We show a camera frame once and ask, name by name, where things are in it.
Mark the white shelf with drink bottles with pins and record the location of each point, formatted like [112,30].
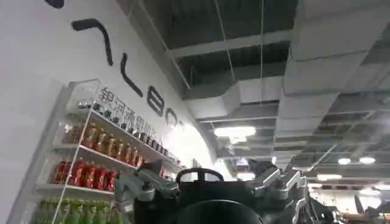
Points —
[91,170]

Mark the small round ceiling light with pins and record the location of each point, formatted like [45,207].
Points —
[344,161]
[367,160]

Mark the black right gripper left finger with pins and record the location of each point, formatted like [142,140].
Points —
[158,186]

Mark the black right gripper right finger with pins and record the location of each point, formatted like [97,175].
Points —
[275,185]

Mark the grey ceiling air duct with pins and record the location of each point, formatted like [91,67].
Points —
[307,82]

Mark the long ceiling light panel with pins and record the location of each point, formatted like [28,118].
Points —
[329,177]

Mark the large rectangular ceiling light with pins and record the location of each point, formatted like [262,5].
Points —
[234,132]

